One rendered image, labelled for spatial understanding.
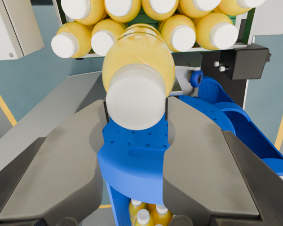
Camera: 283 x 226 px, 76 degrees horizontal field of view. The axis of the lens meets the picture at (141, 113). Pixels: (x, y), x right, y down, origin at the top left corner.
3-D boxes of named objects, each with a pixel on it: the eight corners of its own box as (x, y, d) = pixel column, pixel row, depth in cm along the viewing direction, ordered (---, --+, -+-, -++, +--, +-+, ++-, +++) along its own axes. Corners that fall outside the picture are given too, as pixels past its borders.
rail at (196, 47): (75, 55, 45) (70, 58, 42) (74, 51, 45) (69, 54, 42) (240, 45, 43) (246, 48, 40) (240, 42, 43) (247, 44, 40)
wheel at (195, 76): (188, 89, 46) (196, 90, 45) (190, 71, 44) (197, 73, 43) (196, 83, 49) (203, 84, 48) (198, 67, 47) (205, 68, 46)
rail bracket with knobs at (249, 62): (209, 68, 51) (222, 81, 42) (212, 41, 47) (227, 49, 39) (245, 66, 51) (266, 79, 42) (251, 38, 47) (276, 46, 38)
